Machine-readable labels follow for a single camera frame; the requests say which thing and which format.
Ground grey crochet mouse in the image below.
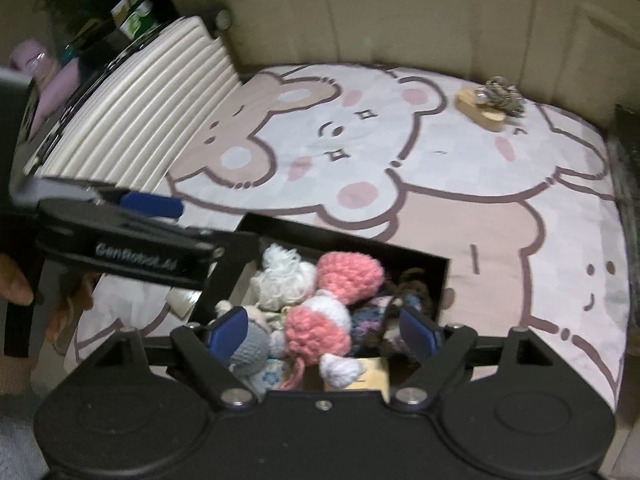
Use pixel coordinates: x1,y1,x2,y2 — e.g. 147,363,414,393
229,306,286,377

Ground yellow tissue pack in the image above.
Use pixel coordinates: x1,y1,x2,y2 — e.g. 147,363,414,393
319,354,390,398

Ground pink crochet doll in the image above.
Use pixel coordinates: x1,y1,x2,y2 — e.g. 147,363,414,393
281,252,385,390

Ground black storage box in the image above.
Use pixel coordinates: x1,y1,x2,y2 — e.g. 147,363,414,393
194,214,449,396

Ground blue floral silk pouch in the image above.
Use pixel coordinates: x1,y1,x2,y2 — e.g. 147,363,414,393
244,358,292,398

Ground person left hand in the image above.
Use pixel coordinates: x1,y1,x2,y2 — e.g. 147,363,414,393
0,253,97,344

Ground brown blue crochet flower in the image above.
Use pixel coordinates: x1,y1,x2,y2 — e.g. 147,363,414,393
350,268,434,360

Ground white ribbed suitcase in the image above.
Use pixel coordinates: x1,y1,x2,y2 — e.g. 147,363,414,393
23,16,240,192

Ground purple plush item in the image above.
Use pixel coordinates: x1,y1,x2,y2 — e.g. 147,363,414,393
10,39,81,134

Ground cartoon bear bed sheet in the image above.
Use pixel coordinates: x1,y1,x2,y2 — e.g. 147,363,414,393
64,63,632,411

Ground green white box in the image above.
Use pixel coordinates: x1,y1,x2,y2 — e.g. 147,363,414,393
111,0,158,40

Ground wooden block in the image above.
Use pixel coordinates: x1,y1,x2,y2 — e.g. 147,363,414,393
454,87,506,132

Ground brown grey knitted ornament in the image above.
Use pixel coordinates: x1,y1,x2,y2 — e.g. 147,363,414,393
482,76,526,118

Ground beige cabinet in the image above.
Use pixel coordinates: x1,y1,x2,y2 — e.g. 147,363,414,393
172,0,639,126

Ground white drawstring pouch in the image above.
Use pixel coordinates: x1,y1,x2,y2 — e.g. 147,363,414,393
250,243,317,312

